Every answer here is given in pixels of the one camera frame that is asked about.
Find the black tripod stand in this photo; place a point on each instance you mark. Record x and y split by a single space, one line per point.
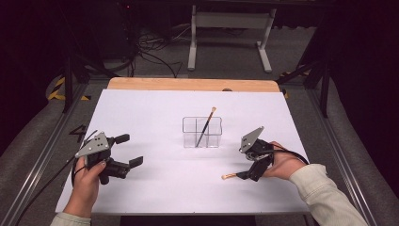
324 84
69 81

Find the person's right hand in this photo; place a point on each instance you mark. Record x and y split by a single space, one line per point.
284 166

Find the person's left hand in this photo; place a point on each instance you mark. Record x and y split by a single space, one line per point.
84 188

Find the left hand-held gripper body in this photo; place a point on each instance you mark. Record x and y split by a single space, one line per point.
94 146

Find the aluminium rail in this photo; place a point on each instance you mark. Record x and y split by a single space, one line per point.
40 163
342 157

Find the yellow black floor tape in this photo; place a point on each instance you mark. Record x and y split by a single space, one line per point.
58 91

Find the clear acrylic organizer box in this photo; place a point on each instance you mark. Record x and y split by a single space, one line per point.
202 133

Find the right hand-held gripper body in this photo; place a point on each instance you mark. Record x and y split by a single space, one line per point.
260 153

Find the white paper sheet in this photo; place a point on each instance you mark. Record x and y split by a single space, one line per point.
175 182

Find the white metal stand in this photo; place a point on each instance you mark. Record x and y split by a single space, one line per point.
230 20

